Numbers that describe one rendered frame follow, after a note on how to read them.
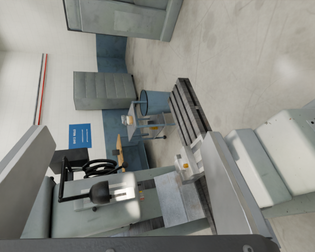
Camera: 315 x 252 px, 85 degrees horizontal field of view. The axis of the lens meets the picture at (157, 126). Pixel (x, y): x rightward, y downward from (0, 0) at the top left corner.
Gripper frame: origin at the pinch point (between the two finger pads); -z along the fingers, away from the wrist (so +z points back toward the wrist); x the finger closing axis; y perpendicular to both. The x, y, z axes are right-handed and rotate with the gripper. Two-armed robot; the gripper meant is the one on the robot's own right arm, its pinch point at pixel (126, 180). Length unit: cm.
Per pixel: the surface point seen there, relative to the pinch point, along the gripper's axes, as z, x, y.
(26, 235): -10, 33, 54
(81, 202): -20, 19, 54
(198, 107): -74, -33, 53
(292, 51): -126, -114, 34
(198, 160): -42, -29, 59
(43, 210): -17, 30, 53
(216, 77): -187, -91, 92
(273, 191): -24, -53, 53
